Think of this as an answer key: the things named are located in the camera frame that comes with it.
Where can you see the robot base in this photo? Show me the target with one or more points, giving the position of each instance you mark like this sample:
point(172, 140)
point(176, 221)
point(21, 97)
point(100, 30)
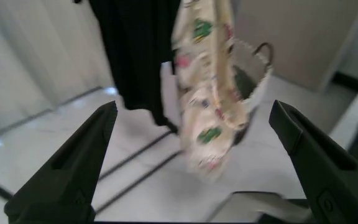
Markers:
point(259, 205)

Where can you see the white laundry basket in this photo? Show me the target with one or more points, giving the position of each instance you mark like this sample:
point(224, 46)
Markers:
point(263, 87)

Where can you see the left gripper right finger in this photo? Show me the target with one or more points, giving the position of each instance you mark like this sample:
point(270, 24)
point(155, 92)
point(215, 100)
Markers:
point(331, 186)

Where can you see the cream printed garment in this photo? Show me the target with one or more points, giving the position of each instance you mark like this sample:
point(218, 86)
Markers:
point(210, 93)

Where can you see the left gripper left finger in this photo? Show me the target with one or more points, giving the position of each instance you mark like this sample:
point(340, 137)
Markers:
point(64, 186)

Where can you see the black clothes rack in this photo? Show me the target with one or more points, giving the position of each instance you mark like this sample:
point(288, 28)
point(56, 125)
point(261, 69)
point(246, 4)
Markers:
point(137, 155)

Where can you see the black short-sleeved shirt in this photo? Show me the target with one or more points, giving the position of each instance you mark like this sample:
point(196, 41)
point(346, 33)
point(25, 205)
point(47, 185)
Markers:
point(135, 46)

